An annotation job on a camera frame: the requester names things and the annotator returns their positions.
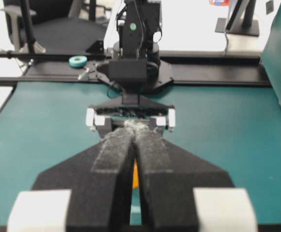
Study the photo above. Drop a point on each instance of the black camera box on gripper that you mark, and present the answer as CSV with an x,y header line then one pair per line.
x,y
130,74

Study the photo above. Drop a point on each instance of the black office chair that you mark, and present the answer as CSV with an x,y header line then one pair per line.
x,y
66,25

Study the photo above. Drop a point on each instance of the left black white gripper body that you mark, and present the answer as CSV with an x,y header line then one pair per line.
x,y
116,111

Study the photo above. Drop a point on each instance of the black monitor stand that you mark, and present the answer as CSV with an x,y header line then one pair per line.
x,y
239,20

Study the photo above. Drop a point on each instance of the orange yellow plastic cup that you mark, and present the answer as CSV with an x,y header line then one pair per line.
x,y
135,175

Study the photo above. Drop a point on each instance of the teal tape roll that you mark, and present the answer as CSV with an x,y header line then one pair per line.
x,y
78,61

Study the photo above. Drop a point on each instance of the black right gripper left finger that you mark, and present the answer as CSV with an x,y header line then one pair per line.
x,y
89,192

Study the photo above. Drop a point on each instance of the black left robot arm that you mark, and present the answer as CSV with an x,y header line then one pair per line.
x,y
136,24

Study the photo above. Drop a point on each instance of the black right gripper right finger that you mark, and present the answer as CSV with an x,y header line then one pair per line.
x,y
181,192

